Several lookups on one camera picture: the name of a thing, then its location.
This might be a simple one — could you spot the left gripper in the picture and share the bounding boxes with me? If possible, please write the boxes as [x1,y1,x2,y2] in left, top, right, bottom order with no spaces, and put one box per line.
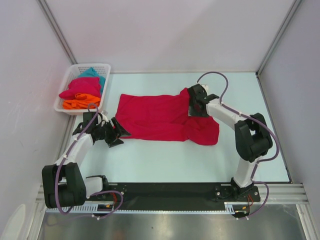
[95,117,131,148]

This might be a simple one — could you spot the crimson red t shirt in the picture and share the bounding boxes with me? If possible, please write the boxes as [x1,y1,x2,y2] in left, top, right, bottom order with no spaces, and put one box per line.
[115,88,220,146]

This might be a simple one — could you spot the white plastic laundry basket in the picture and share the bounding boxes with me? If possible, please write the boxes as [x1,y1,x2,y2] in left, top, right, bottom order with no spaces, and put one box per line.
[53,63,111,116]

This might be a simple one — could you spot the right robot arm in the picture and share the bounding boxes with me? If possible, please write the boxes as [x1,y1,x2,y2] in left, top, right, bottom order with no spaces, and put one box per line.
[187,84,273,202]

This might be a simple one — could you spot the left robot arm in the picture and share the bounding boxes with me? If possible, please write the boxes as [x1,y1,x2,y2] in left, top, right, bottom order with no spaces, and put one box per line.
[41,111,131,209]

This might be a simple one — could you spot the orange t shirt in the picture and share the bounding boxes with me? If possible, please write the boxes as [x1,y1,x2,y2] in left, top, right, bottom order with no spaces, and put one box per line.
[62,93,101,110]

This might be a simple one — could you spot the magenta t shirt in basket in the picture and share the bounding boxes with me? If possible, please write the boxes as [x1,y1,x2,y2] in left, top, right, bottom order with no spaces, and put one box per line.
[58,77,101,100]

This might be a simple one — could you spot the teal t shirt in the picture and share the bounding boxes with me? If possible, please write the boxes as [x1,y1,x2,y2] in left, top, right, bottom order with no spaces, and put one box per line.
[77,67,106,94]

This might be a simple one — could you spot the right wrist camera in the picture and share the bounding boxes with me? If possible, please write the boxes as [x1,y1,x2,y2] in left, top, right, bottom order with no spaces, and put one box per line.
[201,84,209,92]

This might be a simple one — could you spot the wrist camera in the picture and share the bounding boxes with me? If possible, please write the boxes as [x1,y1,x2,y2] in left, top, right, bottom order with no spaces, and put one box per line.
[201,84,209,92]
[99,109,109,122]

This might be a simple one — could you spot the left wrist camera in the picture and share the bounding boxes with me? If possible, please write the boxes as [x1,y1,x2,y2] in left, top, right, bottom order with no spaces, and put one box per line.
[99,109,109,122]

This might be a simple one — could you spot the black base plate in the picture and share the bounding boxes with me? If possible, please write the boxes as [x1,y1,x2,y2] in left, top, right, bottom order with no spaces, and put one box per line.
[92,181,261,211]

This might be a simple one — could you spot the white slotted cable duct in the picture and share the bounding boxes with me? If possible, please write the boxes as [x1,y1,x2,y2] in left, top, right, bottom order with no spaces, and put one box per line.
[46,201,251,215]

